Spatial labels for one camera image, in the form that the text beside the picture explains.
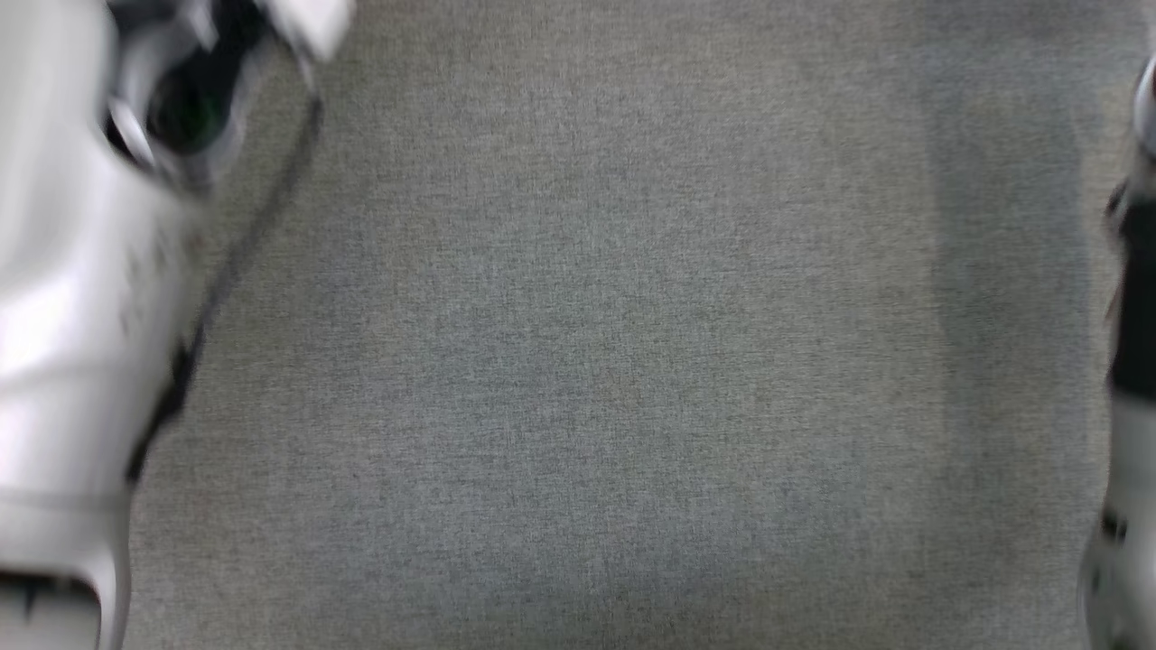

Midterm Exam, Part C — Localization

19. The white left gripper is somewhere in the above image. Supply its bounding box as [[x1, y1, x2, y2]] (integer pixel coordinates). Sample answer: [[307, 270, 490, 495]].
[[260, 0, 358, 62]]

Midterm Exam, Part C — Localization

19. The black cable with teal plug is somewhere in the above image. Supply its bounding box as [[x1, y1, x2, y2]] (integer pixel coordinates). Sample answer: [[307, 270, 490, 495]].
[[125, 86, 328, 488]]

